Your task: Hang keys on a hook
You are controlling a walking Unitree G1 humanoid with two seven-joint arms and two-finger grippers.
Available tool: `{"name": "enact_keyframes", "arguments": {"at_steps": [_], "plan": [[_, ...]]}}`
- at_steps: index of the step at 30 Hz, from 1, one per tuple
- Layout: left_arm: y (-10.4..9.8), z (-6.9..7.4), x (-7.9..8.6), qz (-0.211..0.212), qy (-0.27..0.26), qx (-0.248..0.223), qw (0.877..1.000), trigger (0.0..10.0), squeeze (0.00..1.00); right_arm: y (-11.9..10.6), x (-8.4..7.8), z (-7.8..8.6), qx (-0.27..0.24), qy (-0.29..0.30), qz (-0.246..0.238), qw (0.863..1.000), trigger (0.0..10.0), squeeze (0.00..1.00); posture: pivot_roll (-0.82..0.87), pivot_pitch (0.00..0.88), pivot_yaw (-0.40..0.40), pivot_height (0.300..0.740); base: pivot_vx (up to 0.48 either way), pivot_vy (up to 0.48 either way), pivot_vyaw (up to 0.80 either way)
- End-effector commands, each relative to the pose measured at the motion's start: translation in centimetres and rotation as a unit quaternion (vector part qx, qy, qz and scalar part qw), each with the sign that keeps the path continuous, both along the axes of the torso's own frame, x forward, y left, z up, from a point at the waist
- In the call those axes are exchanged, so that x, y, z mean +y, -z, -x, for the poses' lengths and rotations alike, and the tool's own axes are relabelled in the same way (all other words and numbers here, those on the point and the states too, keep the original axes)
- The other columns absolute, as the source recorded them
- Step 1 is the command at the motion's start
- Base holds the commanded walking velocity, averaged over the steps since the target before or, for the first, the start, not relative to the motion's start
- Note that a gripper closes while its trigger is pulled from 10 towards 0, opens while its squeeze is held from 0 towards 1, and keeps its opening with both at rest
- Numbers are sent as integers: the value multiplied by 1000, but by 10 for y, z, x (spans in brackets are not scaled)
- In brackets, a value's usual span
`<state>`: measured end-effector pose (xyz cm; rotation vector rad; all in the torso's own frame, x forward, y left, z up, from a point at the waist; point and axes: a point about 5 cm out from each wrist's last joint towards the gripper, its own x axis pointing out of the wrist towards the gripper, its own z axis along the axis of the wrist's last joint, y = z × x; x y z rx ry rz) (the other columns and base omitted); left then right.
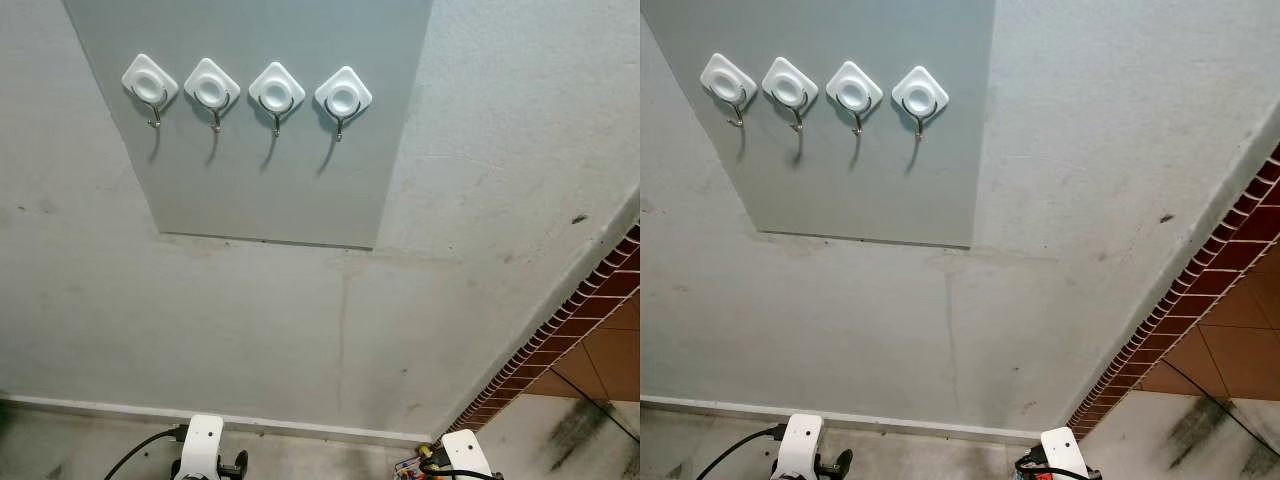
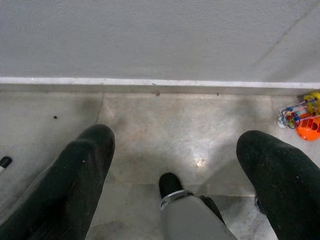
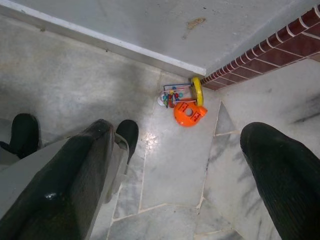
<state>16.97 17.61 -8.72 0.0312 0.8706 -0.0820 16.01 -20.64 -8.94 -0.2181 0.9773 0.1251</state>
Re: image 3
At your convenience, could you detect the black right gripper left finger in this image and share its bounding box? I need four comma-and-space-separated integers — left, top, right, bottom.
0, 119, 115, 240

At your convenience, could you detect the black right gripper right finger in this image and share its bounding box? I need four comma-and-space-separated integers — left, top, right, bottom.
239, 121, 320, 240

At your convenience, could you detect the grey robot right leg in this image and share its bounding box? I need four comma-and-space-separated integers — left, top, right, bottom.
0, 133, 130, 219

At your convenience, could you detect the black robot left foot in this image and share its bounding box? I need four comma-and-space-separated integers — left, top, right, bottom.
0, 113, 42, 160

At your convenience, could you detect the black robot foot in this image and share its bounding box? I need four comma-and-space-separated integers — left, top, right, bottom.
115, 119, 140, 165
0, 113, 42, 160

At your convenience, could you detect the black robot right foot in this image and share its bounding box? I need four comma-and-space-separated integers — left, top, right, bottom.
115, 119, 140, 165

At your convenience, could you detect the orange plastic toy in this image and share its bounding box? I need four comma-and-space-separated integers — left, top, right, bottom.
173, 98, 209, 128

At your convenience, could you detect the bead maze toy yellow base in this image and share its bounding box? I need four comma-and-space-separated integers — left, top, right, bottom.
156, 76, 205, 110

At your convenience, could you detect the white baseboard strip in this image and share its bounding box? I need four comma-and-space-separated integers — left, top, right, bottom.
0, 0, 207, 79

